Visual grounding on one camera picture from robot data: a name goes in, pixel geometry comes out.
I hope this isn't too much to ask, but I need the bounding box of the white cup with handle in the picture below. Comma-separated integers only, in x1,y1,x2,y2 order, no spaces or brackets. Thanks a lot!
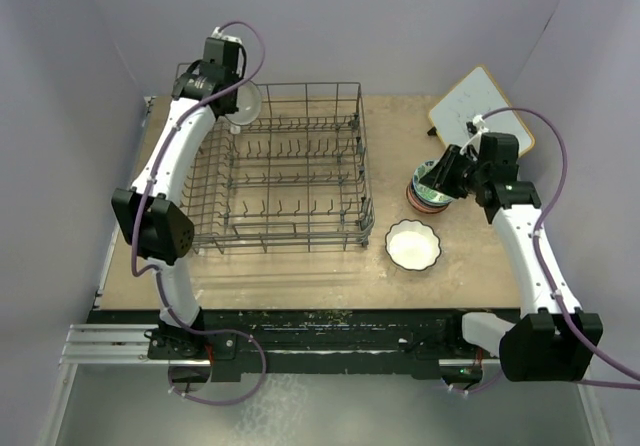
226,81,262,135

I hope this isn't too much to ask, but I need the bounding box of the white fluted bowl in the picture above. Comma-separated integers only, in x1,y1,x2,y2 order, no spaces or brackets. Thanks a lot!
385,219,442,272

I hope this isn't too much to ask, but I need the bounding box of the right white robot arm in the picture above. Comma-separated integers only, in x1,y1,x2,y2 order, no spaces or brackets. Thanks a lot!
419,133,603,382

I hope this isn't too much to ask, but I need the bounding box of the small whiteboard yellow frame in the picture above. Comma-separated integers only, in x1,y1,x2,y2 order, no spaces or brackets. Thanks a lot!
428,65,535,156

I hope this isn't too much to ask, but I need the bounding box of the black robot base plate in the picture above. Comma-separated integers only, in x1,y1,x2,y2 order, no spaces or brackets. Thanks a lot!
144,309,493,382

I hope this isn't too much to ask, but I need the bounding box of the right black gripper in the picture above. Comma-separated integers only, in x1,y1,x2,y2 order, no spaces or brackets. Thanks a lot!
420,144,488,199

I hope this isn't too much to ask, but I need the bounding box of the aluminium rail frame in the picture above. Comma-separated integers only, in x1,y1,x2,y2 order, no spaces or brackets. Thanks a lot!
38,316,611,445

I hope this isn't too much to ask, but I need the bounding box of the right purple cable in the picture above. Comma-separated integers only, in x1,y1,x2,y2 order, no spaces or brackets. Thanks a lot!
442,106,640,398

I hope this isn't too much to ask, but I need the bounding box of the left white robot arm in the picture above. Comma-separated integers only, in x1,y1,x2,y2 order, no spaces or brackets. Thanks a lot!
111,33,247,358

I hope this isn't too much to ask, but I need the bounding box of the green leaf patterned bowl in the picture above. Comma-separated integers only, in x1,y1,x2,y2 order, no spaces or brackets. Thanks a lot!
412,159,454,207

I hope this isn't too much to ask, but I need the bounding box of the grey wire dish rack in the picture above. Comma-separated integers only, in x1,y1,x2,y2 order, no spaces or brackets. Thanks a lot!
180,81,374,253

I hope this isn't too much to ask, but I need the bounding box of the orange red patterned bowl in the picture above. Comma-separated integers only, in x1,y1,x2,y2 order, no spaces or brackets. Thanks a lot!
406,190,448,214

